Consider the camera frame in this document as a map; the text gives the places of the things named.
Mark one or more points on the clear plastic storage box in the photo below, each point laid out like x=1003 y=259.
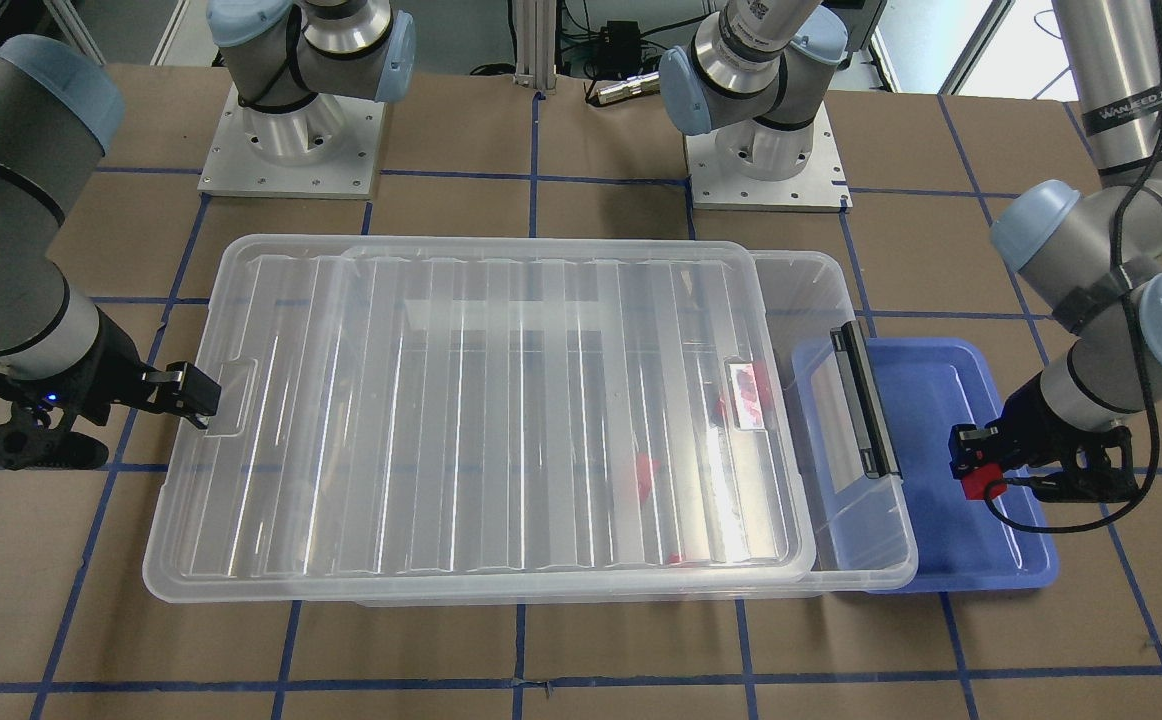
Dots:
x=841 y=300

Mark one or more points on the black box latch handle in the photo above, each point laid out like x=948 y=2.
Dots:
x=873 y=440

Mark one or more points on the silver cylinder connector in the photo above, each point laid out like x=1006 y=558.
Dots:
x=622 y=91

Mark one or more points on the blue plastic tray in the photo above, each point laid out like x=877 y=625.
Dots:
x=913 y=532

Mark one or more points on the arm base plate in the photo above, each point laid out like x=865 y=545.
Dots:
x=328 y=150
x=749 y=167

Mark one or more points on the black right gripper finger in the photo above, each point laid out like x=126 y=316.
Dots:
x=182 y=378
x=197 y=405

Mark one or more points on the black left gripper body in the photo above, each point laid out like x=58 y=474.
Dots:
x=1028 y=421

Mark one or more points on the aluminium frame post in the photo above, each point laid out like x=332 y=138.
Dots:
x=535 y=26

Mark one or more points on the clear plastic box lid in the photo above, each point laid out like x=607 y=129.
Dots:
x=219 y=496

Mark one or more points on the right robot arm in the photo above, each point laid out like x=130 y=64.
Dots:
x=41 y=180

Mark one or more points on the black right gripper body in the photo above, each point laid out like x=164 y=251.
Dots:
x=109 y=372

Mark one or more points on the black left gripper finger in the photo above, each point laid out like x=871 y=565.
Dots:
x=972 y=448

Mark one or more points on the black power adapter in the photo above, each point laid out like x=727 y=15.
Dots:
x=619 y=43

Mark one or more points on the red block under lid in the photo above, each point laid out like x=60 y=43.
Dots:
x=646 y=473

